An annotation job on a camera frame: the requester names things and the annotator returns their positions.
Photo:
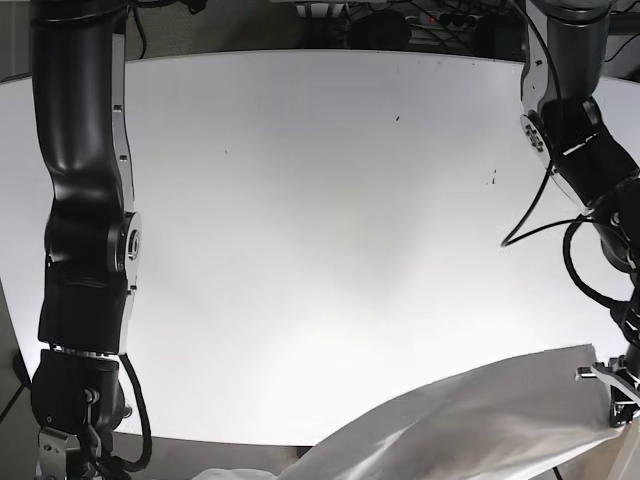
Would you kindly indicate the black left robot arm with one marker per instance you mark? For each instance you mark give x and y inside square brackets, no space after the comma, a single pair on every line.
[565,50]

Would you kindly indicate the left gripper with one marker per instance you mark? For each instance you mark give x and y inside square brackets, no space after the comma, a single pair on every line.
[622,385]

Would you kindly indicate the white printed T-shirt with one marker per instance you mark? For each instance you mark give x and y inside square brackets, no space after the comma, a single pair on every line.
[512,419]

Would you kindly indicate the power strip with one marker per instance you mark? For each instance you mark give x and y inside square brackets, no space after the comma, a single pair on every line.
[458,21]

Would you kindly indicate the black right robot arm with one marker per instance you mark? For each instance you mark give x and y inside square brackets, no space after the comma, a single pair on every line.
[92,237]

